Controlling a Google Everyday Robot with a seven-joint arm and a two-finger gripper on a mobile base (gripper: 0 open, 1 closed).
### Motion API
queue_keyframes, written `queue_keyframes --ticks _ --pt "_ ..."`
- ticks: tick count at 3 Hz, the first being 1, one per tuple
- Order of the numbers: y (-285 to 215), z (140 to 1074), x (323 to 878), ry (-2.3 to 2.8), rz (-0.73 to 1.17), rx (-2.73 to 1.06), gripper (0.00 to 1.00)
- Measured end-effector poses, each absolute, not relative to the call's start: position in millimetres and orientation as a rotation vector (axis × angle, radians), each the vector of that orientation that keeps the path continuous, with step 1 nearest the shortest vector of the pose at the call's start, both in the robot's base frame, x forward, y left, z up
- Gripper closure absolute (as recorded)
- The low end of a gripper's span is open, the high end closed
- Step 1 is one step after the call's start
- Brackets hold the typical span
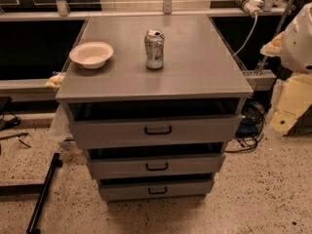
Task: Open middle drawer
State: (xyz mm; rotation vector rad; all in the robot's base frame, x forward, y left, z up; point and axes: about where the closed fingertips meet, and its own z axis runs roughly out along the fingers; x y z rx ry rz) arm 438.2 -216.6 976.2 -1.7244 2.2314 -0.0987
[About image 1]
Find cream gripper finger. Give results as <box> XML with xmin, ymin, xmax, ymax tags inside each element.
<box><xmin>268</xmin><ymin>73</ymin><xmax>312</xmax><ymax>136</ymax></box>

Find grey drawer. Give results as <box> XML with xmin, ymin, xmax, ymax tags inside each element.
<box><xmin>87</xmin><ymin>154</ymin><xmax>225</xmax><ymax>179</ymax></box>
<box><xmin>69</xmin><ymin>115</ymin><xmax>242</xmax><ymax>149</ymax></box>
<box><xmin>98</xmin><ymin>178</ymin><xmax>214</xmax><ymax>202</ymax></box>

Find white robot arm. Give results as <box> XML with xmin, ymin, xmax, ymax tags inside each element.
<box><xmin>260</xmin><ymin>3</ymin><xmax>312</xmax><ymax>135</ymax></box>

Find grey drawer cabinet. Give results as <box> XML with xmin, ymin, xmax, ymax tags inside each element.
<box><xmin>57</xmin><ymin>16</ymin><xmax>253</xmax><ymax>188</ymax></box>

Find grey top drawer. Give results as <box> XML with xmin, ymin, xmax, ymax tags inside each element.
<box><xmin>69</xmin><ymin>115</ymin><xmax>242</xmax><ymax>149</ymax></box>

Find grey bottom drawer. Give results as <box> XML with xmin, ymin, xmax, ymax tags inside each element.
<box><xmin>98</xmin><ymin>178</ymin><xmax>214</xmax><ymax>202</ymax></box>

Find white power strip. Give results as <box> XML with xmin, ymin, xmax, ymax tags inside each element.
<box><xmin>234</xmin><ymin>0</ymin><xmax>263</xmax><ymax>17</ymax></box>

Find silver green soda can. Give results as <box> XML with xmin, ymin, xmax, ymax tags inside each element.
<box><xmin>144</xmin><ymin>29</ymin><xmax>165</xmax><ymax>69</ymax></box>

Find white paper bowl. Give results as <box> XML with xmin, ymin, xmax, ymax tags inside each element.
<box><xmin>69</xmin><ymin>42</ymin><xmax>114</xmax><ymax>69</ymax></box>

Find clear plastic bag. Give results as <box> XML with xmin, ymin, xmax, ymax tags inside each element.
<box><xmin>49</xmin><ymin>104</ymin><xmax>77</xmax><ymax>151</ymax></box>

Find yellow sponge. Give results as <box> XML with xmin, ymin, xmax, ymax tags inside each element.
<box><xmin>46</xmin><ymin>73</ymin><xmax>65</xmax><ymax>89</ymax></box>

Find black metal stand bar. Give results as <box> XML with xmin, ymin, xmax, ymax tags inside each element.
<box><xmin>26</xmin><ymin>153</ymin><xmax>62</xmax><ymax>234</ymax></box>

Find metal rail frame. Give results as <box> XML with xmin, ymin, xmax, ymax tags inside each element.
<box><xmin>0</xmin><ymin>0</ymin><xmax>296</xmax><ymax>101</ymax></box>

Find black cable bundle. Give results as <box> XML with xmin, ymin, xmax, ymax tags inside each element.
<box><xmin>224</xmin><ymin>101</ymin><xmax>267</xmax><ymax>154</ymax></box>

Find white power cable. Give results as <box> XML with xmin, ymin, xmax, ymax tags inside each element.
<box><xmin>231</xmin><ymin>13</ymin><xmax>259</xmax><ymax>59</ymax></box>

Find black cables on left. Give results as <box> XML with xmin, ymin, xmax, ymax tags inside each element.
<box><xmin>0</xmin><ymin>96</ymin><xmax>32</xmax><ymax>149</ymax></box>

